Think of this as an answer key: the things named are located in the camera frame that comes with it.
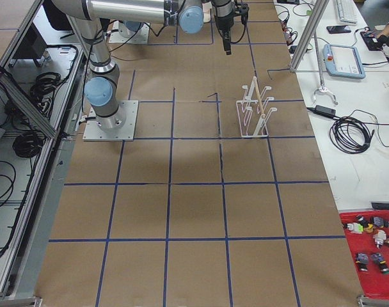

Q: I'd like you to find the red parts tray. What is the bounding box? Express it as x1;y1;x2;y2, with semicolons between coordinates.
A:
340;210;389;300

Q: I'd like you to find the white keyboard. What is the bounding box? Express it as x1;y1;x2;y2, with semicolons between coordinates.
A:
334;0;358;25

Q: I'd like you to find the teach pendant tablet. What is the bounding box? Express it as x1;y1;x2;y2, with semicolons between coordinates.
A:
322;43;365;79

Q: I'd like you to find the aluminium frame post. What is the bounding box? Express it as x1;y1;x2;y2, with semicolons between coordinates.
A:
290;0;329;72

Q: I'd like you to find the black power adapter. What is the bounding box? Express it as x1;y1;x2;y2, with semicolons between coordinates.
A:
314;105;336;118

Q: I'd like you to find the white wire cup rack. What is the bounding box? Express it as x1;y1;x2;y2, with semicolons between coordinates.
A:
235;76;278;138

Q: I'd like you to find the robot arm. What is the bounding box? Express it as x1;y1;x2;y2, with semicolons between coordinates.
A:
54;1;204;131

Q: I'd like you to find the coiled black cable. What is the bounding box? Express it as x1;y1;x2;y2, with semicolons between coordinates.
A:
329;115;375;155

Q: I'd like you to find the reacher grabber tool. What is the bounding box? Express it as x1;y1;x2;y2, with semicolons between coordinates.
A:
312;33;338;106

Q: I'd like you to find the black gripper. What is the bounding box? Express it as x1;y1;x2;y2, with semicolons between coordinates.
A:
212;0;249;55

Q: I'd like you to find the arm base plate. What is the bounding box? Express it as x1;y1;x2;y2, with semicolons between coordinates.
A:
83;100;139;141
109;21;149;45

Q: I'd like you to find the black smartphone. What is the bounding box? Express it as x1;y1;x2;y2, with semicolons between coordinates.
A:
326;25;351;35

